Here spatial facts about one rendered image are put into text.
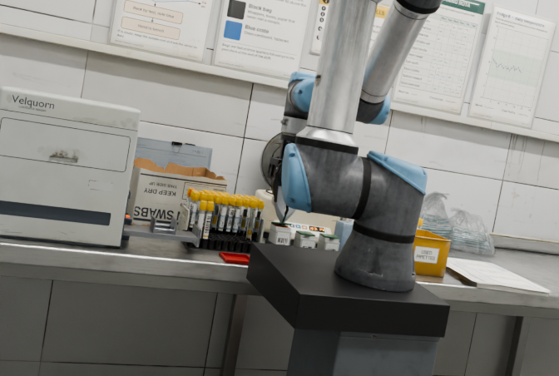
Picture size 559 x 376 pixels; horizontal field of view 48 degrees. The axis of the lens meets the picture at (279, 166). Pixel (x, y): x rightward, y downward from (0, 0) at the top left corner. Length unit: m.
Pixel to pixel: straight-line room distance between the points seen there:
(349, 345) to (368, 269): 0.14
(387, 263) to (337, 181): 0.17
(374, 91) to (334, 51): 0.29
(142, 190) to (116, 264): 0.36
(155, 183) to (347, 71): 0.73
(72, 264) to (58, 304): 0.75
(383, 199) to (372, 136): 1.12
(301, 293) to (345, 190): 0.20
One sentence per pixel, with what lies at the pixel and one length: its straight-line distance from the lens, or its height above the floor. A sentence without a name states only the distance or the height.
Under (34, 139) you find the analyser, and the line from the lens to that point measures 1.35.
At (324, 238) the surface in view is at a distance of 1.58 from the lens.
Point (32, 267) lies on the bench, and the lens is 1.38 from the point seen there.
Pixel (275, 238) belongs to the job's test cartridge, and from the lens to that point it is 1.52.
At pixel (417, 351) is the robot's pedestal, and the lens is 1.19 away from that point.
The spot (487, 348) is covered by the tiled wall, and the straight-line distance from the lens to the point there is 2.70.
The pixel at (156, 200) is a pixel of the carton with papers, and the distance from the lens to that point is 1.68.
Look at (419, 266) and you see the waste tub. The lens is 1.68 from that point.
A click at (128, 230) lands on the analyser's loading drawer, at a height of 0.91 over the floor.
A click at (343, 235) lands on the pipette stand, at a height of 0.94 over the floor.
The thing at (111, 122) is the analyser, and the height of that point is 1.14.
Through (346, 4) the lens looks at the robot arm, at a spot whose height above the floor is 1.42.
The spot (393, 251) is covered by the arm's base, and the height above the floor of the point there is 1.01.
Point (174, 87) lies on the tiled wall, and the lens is 2.01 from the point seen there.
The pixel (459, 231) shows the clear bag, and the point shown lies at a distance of 2.27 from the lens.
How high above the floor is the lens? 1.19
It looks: 4 degrees down
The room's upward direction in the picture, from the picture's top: 10 degrees clockwise
